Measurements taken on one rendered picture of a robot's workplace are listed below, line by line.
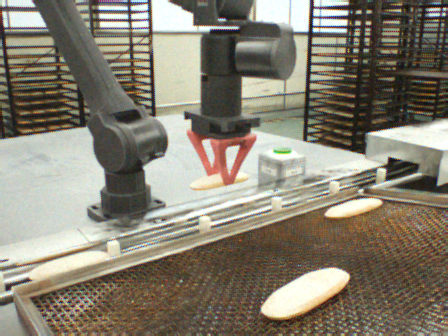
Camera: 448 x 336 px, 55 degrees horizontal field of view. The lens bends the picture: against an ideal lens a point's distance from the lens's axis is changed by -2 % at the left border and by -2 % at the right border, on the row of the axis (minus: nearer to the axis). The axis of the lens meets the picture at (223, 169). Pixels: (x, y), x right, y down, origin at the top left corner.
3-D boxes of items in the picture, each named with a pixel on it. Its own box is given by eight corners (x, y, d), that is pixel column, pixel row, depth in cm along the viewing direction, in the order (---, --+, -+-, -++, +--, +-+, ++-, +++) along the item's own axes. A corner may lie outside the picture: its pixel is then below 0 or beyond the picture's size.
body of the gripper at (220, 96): (219, 118, 68) (219, 69, 66) (262, 130, 60) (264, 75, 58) (182, 123, 64) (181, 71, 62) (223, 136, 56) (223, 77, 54)
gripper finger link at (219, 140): (227, 172, 69) (228, 112, 66) (257, 184, 63) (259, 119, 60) (190, 179, 65) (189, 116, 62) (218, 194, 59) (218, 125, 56)
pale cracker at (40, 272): (103, 251, 58) (102, 243, 58) (114, 262, 55) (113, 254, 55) (25, 272, 53) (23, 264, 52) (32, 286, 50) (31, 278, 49)
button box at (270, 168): (282, 196, 97) (284, 147, 93) (308, 206, 90) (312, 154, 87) (253, 204, 92) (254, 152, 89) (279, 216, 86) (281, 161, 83)
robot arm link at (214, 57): (217, 28, 62) (191, 28, 57) (259, 28, 58) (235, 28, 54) (216, 78, 64) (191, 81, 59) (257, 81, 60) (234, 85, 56)
